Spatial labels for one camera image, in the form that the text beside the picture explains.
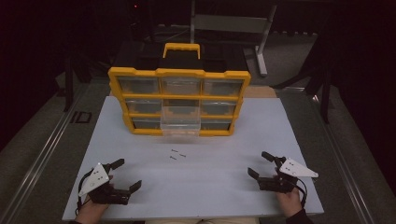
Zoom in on clear plastic pulled-out drawer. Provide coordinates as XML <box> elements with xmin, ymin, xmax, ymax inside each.
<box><xmin>160</xmin><ymin>105</ymin><xmax>202</xmax><ymax>137</ymax></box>

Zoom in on black stand post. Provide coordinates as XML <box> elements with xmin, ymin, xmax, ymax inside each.
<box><xmin>63</xmin><ymin>54</ymin><xmax>77</xmax><ymax>113</ymax></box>

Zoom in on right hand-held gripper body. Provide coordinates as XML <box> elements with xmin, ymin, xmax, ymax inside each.
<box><xmin>257</xmin><ymin>156</ymin><xmax>319</xmax><ymax>194</ymax></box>

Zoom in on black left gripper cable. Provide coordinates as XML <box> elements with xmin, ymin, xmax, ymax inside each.
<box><xmin>75</xmin><ymin>172</ymin><xmax>92</xmax><ymax>217</ymax></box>

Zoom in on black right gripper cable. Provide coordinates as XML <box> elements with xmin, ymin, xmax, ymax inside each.
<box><xmin>293</xmin><ymin>178</ymin><xmax>309</xmax><ymax>208</ymax></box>

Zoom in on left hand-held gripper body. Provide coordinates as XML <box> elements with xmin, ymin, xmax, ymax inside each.
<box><xmin>78</xmin><ymin>162</ymin><xmax>131</xmax><ymax>206</ymax></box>

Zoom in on person's left hand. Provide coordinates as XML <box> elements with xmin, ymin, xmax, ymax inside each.
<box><xmin>74</xmin><ymin>198</ymin><xmax>109</xmax><ymax>224</ymax></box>

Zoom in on yellow and black drawer organizer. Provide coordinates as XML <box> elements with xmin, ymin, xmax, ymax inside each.
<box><xmin>106</xmin><ymin>42</ymin><xmax>252</xmax><ymax>138</ymax></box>

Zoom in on wooden board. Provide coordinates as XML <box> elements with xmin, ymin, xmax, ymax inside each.
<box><xmin>245</xmin><ymin>86</ymin><xmax>278</xmax><ymax>99</ymax></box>

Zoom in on grid of closed clear drawers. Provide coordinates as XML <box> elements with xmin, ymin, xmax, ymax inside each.
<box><xmin>116</xmin><ymin>76</ymin><xmax>246</xmax><ymax>132</ymax></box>

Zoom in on black stand legs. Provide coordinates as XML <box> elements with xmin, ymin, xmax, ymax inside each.
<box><xmin>270</xmin><ymin>29</ymin><xmax>332</xmax><ymax>125</ymax></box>

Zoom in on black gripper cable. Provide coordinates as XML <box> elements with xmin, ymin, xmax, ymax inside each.
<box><xmin>75</xmin><ymin>172</ymin><xmax>92</xmax><ymax>217</ymax></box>
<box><xmin>293</xmin><ymin>178</ymin><xmax>309</xmax><ymax>208</ymax></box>

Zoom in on person's right hand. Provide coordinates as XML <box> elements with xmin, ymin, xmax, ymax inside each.
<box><xmin>276</xmin><ymin>187</ymin><xmax>304</xmax><ymax>219</ymax></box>

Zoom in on grey metal stand frame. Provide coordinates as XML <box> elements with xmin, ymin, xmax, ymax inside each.
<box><xmin>189</xmin><ymin>0</ymin><xmax>278</xmax><ymax>77</ymax></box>

